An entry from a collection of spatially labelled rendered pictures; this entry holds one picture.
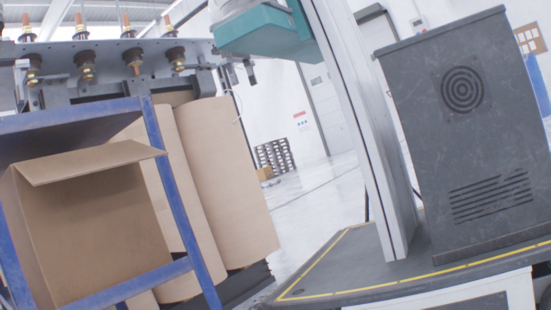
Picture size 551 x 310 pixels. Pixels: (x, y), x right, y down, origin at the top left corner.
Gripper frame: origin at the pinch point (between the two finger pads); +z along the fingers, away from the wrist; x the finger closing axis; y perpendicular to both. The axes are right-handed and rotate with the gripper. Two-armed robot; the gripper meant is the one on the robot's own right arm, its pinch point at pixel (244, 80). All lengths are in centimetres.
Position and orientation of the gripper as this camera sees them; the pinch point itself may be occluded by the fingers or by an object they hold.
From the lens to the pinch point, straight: 147.7
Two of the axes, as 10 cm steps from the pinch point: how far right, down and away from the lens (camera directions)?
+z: 3.1, 9.5, -0.6
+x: 4.7, -1.0, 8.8
